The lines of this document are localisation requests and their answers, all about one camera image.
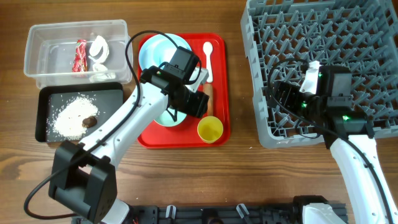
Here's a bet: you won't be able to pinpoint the black plastic tray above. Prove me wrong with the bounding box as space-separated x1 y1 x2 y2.
35 82 123 142

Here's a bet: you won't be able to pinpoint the red serving tray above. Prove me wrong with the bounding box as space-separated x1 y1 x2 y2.
137 33 231 149

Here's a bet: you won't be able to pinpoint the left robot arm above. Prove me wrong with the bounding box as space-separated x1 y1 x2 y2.
49 47 209 223

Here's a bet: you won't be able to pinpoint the grey dishwasher rack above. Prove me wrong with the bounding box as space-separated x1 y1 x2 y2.
240 0 397 148

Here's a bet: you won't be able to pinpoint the orange carrot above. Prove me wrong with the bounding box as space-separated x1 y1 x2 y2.
203 83 214 116

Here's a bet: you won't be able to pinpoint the dark brown food scrap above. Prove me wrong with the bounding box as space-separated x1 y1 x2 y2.
82 116 97 128

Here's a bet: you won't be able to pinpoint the large light blue plate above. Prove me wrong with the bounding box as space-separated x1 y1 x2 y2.
139 34 177 70

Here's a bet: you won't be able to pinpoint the white plastic wrap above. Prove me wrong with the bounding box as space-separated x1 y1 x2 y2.
88 35 116 83

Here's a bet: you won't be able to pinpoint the red snack wrapper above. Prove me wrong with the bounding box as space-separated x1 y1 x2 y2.
72 39 88 72

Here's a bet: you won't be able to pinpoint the white plastic spoon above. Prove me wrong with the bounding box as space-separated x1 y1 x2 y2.
203 42 213 83

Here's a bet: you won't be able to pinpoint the clear plastic bin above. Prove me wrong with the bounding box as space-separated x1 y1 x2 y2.
24 19 132 89

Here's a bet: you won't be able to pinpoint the white rice grains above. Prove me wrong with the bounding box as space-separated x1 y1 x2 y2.
46 92 99 142

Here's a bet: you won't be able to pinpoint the mint green bowl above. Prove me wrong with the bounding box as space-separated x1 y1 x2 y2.
155 108 187 128

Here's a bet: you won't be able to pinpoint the yellow plastic cup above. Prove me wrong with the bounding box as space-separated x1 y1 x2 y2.
197 116 224 144

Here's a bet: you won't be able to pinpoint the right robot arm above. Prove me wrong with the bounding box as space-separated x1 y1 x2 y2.
267 64 397 223

